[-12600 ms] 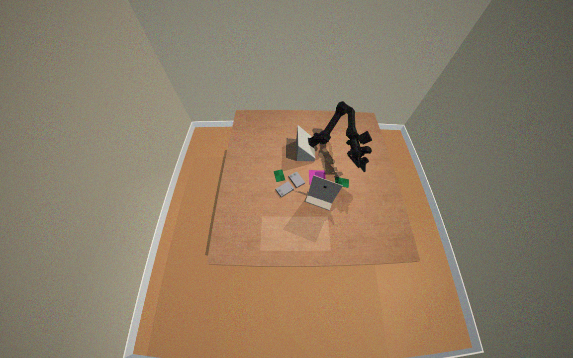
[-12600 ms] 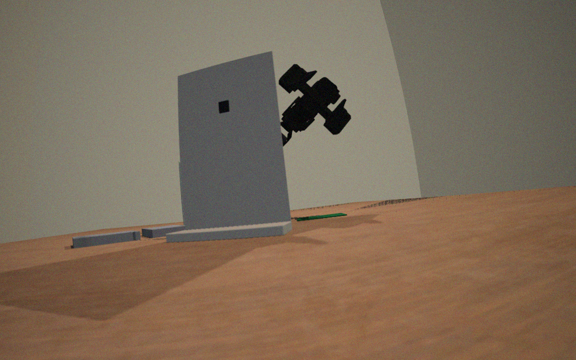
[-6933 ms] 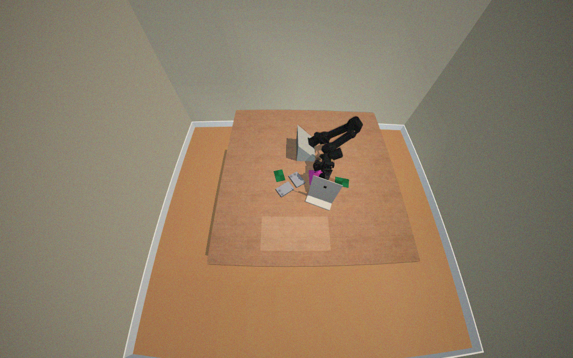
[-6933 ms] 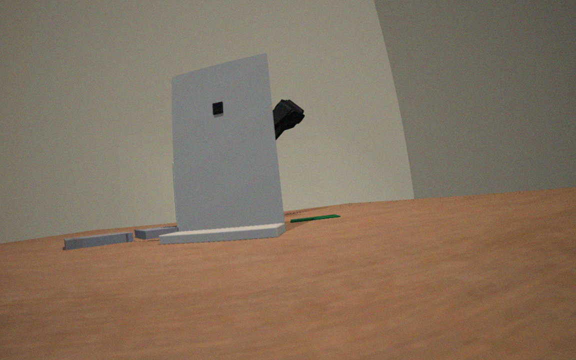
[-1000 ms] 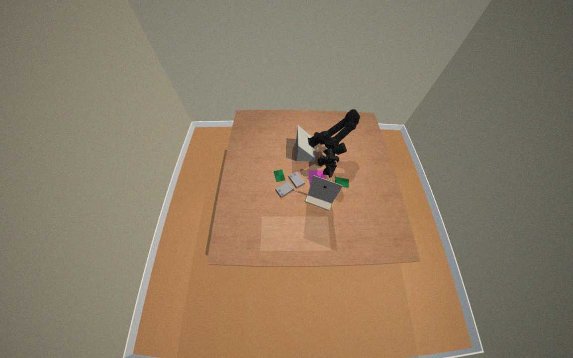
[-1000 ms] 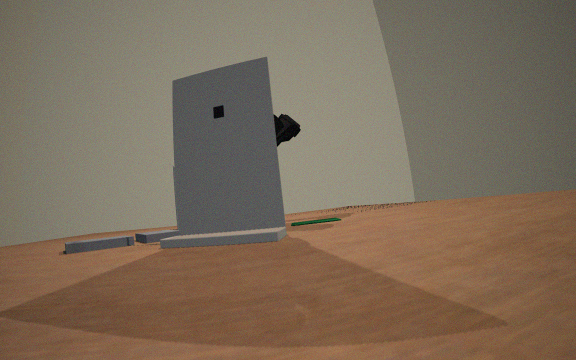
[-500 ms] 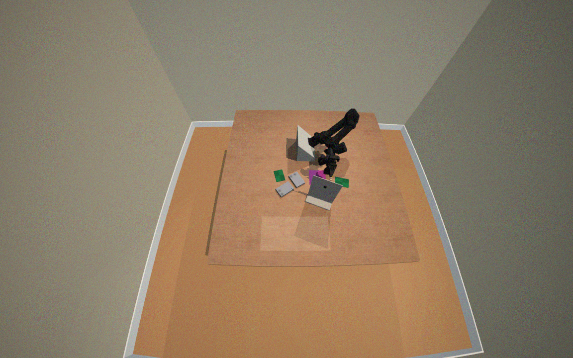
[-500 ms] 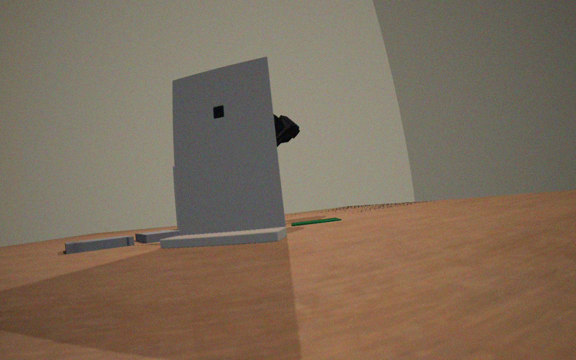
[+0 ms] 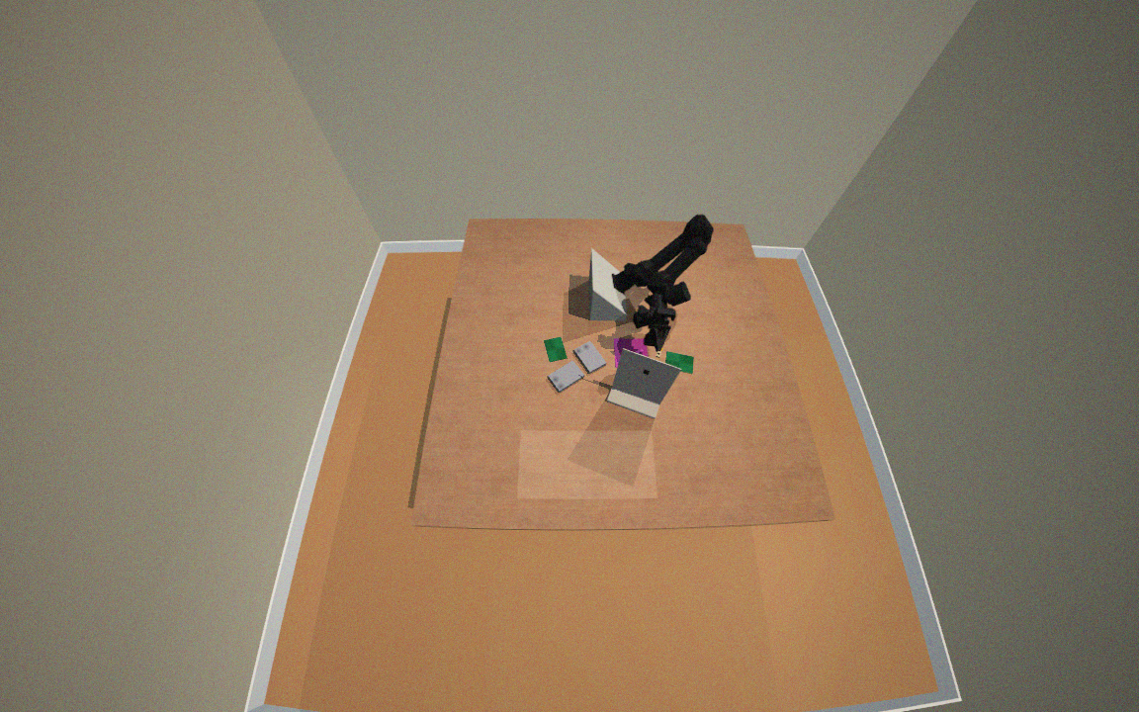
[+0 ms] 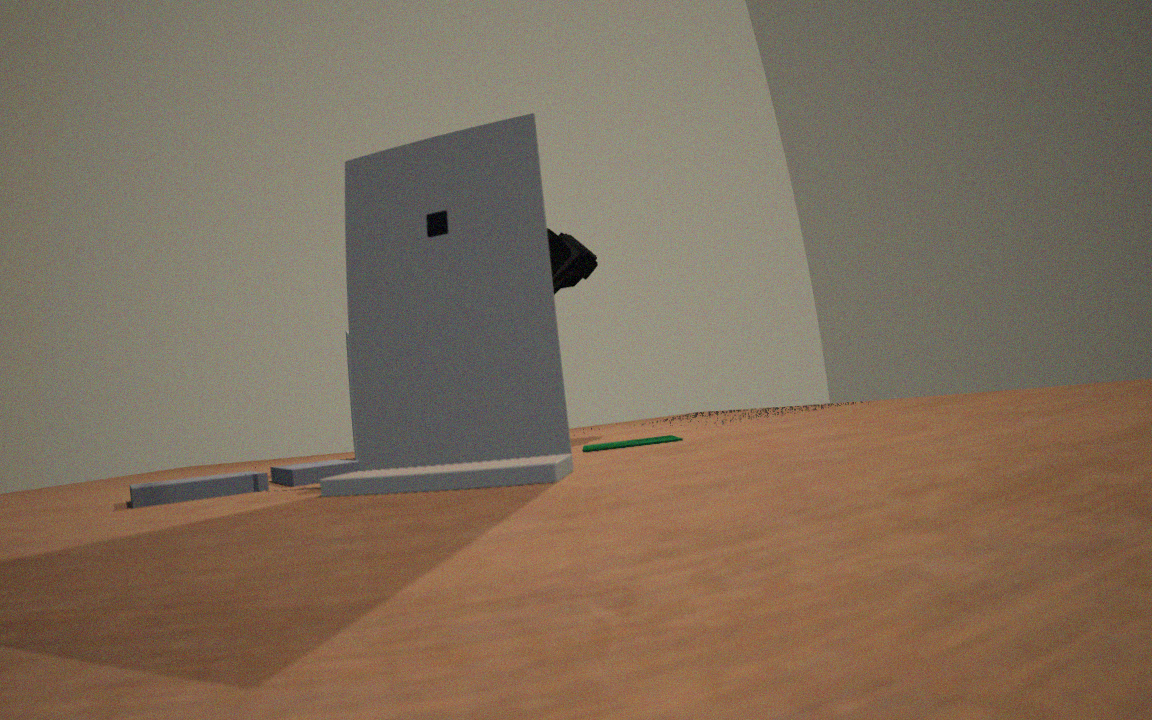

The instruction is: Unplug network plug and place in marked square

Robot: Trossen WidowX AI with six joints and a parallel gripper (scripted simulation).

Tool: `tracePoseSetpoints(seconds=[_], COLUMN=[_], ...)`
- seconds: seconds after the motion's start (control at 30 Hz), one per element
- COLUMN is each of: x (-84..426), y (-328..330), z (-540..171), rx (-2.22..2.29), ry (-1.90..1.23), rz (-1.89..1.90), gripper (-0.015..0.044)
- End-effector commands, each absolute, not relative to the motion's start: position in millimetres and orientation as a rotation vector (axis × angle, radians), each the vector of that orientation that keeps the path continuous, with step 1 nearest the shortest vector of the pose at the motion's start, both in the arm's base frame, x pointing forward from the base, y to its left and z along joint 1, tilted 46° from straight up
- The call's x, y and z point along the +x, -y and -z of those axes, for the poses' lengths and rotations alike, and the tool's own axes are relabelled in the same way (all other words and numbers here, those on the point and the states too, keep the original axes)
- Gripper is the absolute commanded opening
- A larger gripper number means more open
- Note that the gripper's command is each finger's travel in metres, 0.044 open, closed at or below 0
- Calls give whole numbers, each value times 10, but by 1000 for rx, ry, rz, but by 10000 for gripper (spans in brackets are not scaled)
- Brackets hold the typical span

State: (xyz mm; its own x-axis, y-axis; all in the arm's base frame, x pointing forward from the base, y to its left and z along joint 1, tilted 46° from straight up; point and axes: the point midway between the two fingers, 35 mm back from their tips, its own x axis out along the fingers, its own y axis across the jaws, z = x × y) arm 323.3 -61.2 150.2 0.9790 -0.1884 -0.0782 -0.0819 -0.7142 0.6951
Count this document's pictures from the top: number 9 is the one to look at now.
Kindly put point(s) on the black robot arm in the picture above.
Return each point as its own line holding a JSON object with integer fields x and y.
{"x": 693, "y": 242}

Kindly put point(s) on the magenta square zone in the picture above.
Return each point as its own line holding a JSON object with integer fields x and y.
{"x": 633, "y": 344}

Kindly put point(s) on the green flat rectangular tile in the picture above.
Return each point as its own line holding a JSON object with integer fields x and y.
{"x": 555, "y": 349}

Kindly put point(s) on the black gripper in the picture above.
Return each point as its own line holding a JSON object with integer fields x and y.
{"x": 659, "y": 327}

